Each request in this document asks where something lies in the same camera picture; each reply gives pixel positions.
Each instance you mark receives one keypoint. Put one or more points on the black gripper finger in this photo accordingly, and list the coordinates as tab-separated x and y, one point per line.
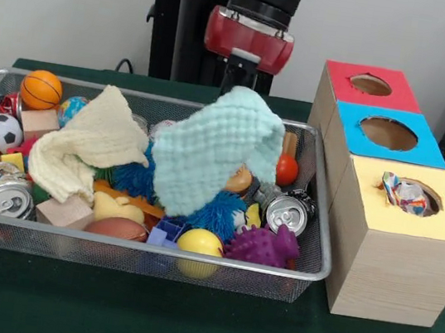
249	76
232	73

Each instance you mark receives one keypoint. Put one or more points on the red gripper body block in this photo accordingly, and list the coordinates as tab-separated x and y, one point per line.
250	38

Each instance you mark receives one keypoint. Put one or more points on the light teal cloth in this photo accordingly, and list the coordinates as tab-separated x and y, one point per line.
216	149

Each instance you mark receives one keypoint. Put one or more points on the blue puffer ball with eyes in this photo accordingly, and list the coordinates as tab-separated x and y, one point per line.
134	178

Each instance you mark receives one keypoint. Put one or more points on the cream knitted cloth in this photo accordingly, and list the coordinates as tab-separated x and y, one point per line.
93	134

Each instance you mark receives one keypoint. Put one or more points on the colourful patterned cloth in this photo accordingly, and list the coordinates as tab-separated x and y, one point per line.
404	195

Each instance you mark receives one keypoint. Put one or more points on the plain wooden cube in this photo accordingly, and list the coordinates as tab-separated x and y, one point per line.
67	212

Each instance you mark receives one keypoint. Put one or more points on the wooden box with three holes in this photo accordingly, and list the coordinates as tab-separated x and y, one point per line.
398	276

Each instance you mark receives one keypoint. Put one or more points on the purple spiky ball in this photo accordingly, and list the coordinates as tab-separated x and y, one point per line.
261	243

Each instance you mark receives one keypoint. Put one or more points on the globe print ball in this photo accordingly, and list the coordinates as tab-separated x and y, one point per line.
67	110

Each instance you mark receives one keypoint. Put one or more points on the yellow ball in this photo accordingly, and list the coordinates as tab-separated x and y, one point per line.
201	240

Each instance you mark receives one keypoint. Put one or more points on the orange toy basketball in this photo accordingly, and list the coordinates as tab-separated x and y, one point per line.
41	89

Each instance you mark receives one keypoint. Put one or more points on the dark green table cloth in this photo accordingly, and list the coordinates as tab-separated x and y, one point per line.
141	317

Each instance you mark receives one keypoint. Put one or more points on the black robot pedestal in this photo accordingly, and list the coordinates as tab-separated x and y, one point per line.
173	21

